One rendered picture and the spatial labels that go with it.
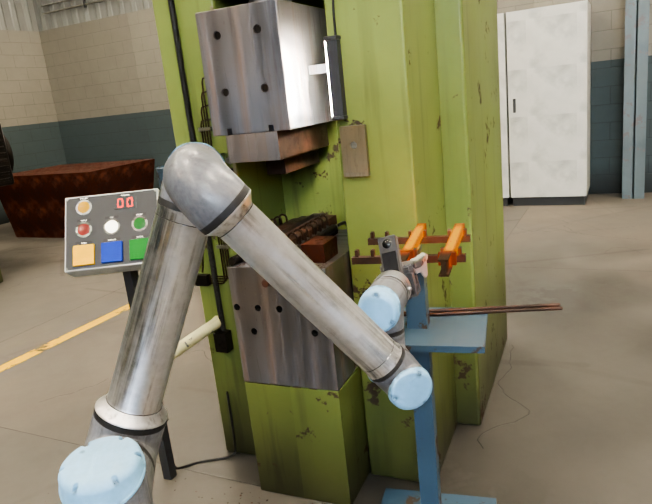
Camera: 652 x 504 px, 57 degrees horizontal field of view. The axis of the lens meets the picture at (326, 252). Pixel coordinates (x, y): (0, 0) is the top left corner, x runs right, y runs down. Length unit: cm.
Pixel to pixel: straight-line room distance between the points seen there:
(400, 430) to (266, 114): 125
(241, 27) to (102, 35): 885
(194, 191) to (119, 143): 982
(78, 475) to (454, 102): 181
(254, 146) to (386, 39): 55
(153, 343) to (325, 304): 36
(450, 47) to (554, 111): 473
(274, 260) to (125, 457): 45
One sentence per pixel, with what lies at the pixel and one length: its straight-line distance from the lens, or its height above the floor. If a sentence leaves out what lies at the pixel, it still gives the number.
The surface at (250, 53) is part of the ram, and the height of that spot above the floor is 162.
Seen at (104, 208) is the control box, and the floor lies 115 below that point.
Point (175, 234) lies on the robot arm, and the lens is 118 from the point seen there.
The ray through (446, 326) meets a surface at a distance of 184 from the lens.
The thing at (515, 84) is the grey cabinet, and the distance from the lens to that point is 712.
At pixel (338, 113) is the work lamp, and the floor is 140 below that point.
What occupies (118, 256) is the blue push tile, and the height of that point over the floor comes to 99.
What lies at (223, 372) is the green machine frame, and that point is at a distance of 261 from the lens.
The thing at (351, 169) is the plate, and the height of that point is 121.
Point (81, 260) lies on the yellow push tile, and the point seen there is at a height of 99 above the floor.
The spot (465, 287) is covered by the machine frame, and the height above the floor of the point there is 64.
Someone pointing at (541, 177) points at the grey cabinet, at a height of 32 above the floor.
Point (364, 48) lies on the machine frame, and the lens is 203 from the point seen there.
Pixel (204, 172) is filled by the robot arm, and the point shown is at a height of 136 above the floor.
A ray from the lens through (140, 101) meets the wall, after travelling 1042.
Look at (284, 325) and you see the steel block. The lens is 212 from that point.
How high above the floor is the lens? 146
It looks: 15 degrees down
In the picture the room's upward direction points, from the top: 6 degrees counter-clockwise
